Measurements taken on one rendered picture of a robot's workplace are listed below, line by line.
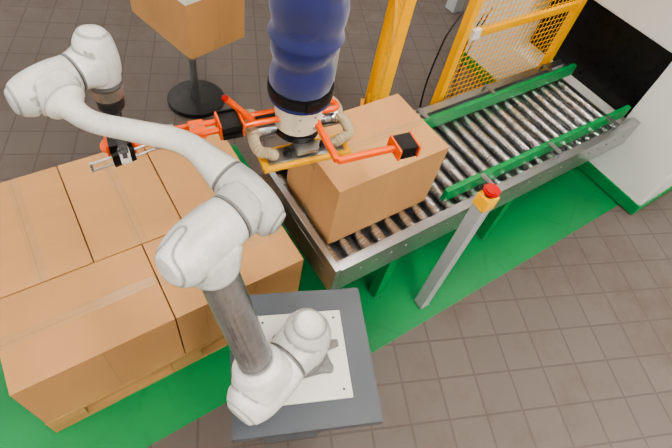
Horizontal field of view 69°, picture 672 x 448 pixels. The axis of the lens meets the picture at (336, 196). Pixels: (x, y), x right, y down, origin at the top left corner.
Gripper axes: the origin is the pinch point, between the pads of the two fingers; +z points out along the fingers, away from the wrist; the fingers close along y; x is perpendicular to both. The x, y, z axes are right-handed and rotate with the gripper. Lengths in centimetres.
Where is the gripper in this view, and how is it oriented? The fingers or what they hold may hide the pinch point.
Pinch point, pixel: (123, 145)
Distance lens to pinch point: 168.0
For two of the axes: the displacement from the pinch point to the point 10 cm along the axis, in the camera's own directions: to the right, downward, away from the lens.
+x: -9.1, 2.3, -3.4
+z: -1.4, 6.1, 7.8
